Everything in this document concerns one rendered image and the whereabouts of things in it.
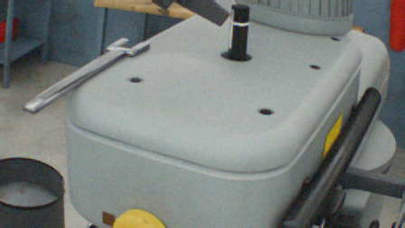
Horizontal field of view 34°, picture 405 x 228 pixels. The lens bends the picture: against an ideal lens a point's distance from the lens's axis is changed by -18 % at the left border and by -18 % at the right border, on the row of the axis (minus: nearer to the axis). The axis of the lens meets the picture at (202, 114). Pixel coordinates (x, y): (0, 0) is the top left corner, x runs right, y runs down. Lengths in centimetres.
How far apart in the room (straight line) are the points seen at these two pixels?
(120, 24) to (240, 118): 526
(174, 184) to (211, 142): 6
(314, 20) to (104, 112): 40
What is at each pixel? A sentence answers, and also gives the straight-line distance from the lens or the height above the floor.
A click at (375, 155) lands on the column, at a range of 150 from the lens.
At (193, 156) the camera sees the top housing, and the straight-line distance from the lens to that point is 72.
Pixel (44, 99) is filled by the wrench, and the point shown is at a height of 190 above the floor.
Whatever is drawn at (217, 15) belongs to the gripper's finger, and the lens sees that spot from 87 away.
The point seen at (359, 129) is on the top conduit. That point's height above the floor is 180.
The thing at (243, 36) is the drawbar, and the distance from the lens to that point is 90.
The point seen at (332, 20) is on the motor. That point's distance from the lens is 106.
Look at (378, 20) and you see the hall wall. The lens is 519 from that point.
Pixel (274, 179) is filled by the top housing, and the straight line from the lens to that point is 73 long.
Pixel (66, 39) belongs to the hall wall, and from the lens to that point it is 634.
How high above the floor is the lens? 219
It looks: 23 degrees down
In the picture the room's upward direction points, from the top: 5 degrees clockwise
